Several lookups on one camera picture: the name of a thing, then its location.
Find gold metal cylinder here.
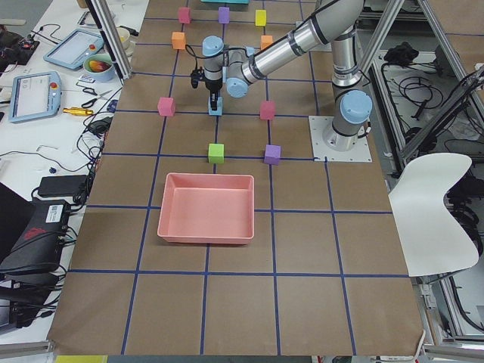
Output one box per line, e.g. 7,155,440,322
63,107,94,116

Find purple block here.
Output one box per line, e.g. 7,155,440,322
264,144,281,165
218,7,230,24

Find orange block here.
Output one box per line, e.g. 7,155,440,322
171,32,187,50
260,35,274,50

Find black computer box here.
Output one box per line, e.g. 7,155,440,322
1,200,70,276

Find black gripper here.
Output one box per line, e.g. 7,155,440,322
205,79,222,111

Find pink right block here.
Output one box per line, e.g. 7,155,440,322
259,101,276,120

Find pink left block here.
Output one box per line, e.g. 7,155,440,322
157,97,175,116

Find far teach pendant tablet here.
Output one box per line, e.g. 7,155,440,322
43,29,104,70

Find black handled scissors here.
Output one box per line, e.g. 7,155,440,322
81,87,111,109

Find white cup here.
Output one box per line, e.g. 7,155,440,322
116,26,131,51

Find near teach pendant tablet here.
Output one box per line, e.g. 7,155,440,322
8,71,62,123

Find pink block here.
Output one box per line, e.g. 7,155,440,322
157,97,175,116
259,101,276,120
178,7,191,24

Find light blue bowl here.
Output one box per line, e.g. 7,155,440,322
83,54,115,82

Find yellow far block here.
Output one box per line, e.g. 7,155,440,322
255,9,267,26

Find black power adapter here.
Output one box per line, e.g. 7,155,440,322
37,175,87,197

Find teach pendant tablet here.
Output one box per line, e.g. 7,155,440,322
43,29,104,70
8,71,62,123

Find green block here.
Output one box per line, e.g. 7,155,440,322
208,143,225,164

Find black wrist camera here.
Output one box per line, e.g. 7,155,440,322
190,67,204,89

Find light blue block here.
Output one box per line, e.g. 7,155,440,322
208,97,223,116

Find pink plastic tray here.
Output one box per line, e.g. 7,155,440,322
157,172,255,245

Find white chair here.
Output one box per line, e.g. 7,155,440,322
389,153,479,277

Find orange right block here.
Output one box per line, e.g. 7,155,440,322
260,35,274,50

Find purple near block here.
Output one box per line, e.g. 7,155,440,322
264,144,281,165

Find purple far block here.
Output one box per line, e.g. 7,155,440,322
218,7,230,24

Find pink far block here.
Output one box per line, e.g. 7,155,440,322
178,7,191,24

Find aluminium frame post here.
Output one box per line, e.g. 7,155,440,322
86,0,132,80

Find orange left block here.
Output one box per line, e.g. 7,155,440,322
171,32,187,50

